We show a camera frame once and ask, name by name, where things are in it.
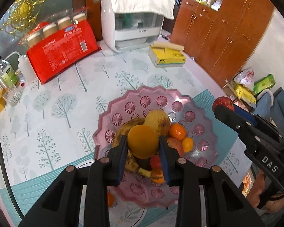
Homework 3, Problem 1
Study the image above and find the small red fruit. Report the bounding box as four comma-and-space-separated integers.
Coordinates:
212, 96, 234, 111
150, 154, 162, 170

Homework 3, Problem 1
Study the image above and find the large orange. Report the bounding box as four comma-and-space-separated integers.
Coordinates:
107, 191, 115, 208

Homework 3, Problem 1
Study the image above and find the pink glass fruit bowl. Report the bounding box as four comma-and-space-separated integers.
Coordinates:
93, 86, 218, 208

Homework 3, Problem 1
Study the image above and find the small yellow-orange mandarin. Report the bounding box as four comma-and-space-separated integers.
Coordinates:
182, 137, 194, 153

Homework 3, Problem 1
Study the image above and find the red yellow apple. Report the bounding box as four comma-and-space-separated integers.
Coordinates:
166, 137, 184, 157

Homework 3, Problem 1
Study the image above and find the spotted ripe banana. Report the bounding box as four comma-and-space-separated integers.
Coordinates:
111, 118, 145, 181

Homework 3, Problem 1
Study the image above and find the small red fruit front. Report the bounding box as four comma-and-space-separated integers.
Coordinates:
150, 154, 162, 170

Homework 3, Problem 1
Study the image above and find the yellow speckled pear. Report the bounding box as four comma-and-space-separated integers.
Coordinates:
144, 110, 171, 136

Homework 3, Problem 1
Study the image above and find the mandarin orange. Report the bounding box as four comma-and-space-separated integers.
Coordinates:
150, 169, 165, 184

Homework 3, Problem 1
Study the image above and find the dark green avocado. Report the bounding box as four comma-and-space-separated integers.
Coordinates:
133, 156, 152, 171

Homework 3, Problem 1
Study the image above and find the person right hand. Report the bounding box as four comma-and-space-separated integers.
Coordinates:
247, 170, 284, 213

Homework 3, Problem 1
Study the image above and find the teal striped placemat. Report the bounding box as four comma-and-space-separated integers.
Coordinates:
0, 90, 245, 214

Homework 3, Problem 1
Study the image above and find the green snack bag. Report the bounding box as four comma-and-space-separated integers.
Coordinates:
253, 74, 275, 95

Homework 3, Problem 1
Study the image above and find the round printed white placemat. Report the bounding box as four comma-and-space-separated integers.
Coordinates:
109, 201, 147, 227

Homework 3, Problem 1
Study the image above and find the tree pattern tablecloth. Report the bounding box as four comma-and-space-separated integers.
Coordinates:
0, 42, 251, 226

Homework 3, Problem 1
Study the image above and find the clear glass tumbler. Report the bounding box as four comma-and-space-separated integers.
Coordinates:
2, 84, 22, 107

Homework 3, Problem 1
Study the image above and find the yellow tissue pack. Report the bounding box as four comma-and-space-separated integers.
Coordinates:
148, 42, 186, 68

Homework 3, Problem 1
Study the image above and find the white squeeze bottle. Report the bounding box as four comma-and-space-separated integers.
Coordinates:
5, 51, 36, 84

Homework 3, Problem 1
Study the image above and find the clear bottle green label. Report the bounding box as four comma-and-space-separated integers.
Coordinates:
0, 56, 20, 87

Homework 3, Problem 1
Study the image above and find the red paper cup package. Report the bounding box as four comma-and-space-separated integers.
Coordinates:
19, 7, 100, 84

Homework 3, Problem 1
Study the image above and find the white countertop appliance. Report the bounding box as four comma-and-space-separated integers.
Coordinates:
101, 7, 164, 53

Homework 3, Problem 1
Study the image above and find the white cloth on appliance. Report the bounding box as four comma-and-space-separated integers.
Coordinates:
101, 0, 175, 20

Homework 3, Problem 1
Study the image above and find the gold ornament door decoration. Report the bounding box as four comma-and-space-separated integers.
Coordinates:
0, 0, 47, 38

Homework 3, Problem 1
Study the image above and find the black cable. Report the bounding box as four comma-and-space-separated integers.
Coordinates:
0, 118, 24, 220

